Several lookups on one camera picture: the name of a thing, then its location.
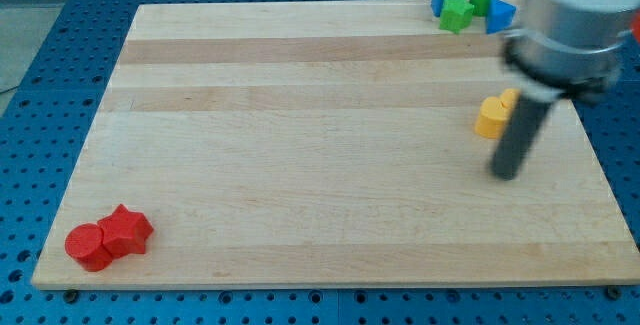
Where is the robot arm silver white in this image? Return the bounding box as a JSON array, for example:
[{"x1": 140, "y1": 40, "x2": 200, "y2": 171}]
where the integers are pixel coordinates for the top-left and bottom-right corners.
[{"x1": 505, "y1": 0, "x2": 639, "y2": 104}]

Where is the wooden board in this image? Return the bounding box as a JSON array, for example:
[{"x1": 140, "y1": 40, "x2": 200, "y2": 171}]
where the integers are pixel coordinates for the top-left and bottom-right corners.
[{"x1": 32, "y1": 0, "x2": 639, "y2": 290}]

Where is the yellow heart block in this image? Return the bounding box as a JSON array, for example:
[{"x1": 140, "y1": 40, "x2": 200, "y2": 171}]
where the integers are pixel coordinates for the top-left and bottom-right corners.
[{"x1": 474, "y1": 97, "x2": 511, "y2": 139}]

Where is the green star block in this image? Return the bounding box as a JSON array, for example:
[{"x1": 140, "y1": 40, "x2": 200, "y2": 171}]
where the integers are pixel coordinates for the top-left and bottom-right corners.
[{"x1": 439, "y1": 0, "x2": 475, "y2": 34}]

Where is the yellow block behind rod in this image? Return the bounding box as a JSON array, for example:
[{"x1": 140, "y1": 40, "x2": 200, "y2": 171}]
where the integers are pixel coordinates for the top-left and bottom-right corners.
[{"x1": 499, "y1": 88, "x2": 520, "y2": 111}]

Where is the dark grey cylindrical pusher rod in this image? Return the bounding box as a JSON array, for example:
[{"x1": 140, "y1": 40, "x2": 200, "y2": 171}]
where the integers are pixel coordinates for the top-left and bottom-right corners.
[{"x1": 489, "y1": 95, "x2": 552, "y2": 181}]

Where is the red star block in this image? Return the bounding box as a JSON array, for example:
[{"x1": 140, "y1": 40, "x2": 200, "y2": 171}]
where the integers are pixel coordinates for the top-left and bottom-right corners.
[{"x1": 97, "y1": 204, "x2": 154, "y2": 259}]

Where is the blue triangular block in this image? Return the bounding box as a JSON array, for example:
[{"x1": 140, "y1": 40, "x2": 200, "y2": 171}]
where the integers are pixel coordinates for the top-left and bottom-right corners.
[{"x1": 485, "y1": 0, "x2": 517, "y2": 34}]

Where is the red cylinder block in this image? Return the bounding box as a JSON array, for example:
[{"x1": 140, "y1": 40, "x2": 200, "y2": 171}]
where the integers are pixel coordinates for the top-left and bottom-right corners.
[{"x1": 64, "y1": 223, "x2": 113, "y2": 272}]

